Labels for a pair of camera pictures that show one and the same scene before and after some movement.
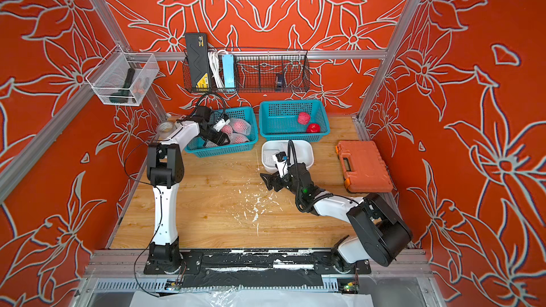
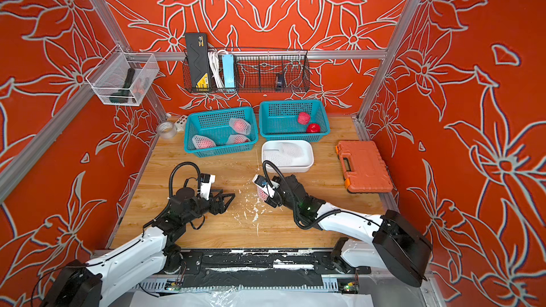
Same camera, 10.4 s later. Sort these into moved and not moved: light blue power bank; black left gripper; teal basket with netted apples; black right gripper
Moved: black left gripper; black right gripper
Not moved: teal basket with netted apples; light blue power bank
